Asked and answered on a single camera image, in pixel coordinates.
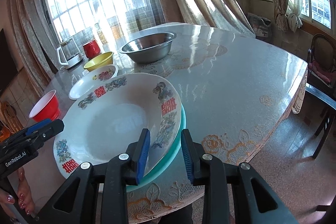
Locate large white decorated plate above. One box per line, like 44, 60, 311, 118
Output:
53, 73, 182, 178

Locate small white floral plate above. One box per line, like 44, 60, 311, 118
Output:
68, 64, 118, 100

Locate yellow bowl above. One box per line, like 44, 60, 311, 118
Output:
84, 52, 113, 72

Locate stainless steel bowl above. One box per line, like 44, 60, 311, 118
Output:
119, 32, 177, 64

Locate left hand painted nails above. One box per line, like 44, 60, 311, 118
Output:
0, 167, 35, 218

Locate red plastic bowl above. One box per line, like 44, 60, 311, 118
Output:
29, 90, 60, 122

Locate teal plate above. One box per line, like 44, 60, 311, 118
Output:
126, 105, 187, 193

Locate glass kettle white base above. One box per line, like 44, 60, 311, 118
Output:
56, 37, 84, 69

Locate red mug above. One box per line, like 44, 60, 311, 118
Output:
83, 39, 101, 59

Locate dark wooden chair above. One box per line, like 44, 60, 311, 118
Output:
307, 34, 335, 94

